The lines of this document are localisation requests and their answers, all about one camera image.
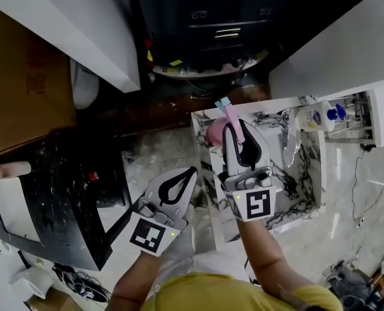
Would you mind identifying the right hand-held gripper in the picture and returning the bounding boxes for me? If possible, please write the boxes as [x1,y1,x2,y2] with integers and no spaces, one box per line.
[218,119,278,223]

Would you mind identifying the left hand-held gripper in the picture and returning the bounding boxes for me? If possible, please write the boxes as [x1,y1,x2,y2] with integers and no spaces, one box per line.
[119,166,199,257]

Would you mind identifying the pink spray bottle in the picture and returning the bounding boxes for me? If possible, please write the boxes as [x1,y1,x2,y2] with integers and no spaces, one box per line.
[207,97,246,148]

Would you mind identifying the person's right forearm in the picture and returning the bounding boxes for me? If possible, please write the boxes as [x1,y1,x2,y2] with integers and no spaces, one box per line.
[236,218,311,304]

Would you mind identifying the person's left forearm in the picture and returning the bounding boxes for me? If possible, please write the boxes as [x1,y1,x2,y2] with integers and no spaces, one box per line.
[108,250,166,311]

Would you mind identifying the white pump soap bottle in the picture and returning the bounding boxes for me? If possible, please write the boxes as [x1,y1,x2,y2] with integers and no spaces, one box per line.
[295,100,346,133]

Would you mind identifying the white bottle pink label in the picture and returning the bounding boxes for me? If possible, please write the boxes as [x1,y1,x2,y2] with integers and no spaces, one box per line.
[0,161,32,179]

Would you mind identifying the marble sink table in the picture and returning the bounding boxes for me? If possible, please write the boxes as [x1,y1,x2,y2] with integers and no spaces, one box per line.
[190,95,328,253]

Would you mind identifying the chrome faucet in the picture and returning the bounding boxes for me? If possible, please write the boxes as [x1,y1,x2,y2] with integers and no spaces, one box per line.
[277,108,302,168]

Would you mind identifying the round white tray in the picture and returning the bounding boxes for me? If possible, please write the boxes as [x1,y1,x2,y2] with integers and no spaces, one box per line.
[152,48,270,80]

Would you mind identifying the black stone sink counter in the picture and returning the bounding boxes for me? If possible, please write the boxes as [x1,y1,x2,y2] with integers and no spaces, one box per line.
[0,130,131,272]

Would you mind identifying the person's yellow shirt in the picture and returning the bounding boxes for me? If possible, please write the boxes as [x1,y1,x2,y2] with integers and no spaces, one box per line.
[148,272,342,311]

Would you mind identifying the black shoe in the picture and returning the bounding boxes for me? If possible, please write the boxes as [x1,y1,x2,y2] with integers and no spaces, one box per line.
[71,281,109,304]

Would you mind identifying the black cabinet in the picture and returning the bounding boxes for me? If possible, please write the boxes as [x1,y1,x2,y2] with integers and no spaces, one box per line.
[132,0,298,65]

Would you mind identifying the white rectangular sink basin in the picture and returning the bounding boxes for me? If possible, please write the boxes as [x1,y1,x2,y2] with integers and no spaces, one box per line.
[0,176,43,243]

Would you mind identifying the large cardboard box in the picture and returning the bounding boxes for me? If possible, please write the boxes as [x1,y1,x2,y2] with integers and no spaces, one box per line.
[0,1,78,162]

